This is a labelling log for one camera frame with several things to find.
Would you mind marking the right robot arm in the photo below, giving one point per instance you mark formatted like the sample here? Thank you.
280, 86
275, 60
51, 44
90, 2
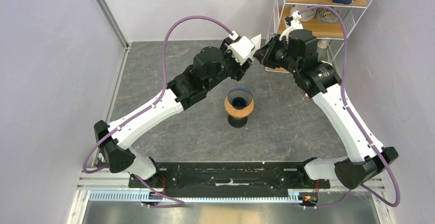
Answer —
297, 53

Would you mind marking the orange coffee dripper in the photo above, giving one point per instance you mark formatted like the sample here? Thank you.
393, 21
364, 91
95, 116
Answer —
238, 117

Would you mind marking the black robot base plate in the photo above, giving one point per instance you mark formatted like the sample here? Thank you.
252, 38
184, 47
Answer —
232, 179

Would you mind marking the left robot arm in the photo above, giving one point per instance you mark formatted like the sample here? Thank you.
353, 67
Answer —
210, 67

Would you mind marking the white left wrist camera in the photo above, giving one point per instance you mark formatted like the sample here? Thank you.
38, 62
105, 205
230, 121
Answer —
240, 48

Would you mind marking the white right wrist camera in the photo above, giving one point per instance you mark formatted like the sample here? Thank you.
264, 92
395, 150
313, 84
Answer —
292, 23

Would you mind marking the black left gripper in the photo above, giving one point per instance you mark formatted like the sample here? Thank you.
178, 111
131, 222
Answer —
240, 70

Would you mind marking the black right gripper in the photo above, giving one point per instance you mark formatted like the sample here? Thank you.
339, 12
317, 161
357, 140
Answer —
264, 54

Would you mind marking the white jar with label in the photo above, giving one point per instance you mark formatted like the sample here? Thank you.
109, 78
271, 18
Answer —
308, 14

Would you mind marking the white paper coffee filter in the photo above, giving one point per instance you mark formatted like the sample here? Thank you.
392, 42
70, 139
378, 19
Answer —
256, 44

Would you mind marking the green spray bottle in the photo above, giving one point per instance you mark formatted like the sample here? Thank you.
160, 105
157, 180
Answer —
322, 49

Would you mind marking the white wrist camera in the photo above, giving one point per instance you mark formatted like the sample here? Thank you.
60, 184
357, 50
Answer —
292, 23
240, 48

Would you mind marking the white wire shelf rack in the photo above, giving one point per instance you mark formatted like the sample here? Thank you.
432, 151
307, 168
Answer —
331, 32

